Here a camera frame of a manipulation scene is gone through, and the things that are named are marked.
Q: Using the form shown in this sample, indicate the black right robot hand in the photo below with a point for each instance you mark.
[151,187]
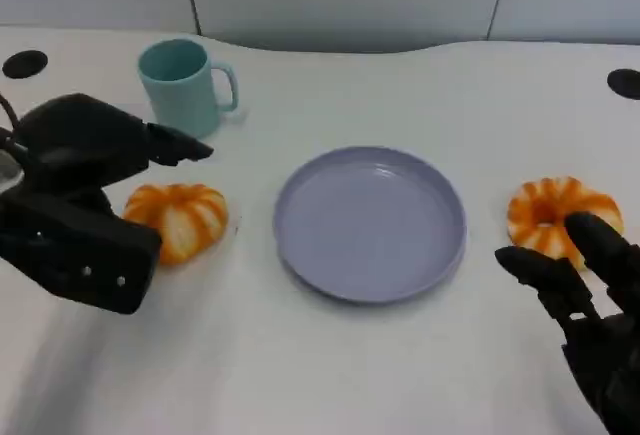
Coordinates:
[600,355]

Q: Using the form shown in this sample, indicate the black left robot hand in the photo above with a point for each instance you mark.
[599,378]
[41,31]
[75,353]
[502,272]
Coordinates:
[75,145]

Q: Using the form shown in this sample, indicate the orange white toy bread roll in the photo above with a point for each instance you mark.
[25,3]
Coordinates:
[545,200]
[190,215]

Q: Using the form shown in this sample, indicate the black table grommet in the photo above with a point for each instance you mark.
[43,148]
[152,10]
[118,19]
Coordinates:
[25,64]
[625,84]

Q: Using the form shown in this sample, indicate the pale green mug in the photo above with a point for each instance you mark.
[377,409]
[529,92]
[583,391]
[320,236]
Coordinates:
[182,100]

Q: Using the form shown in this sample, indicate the lilac plate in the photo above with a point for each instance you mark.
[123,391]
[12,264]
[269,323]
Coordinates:
[370,225]

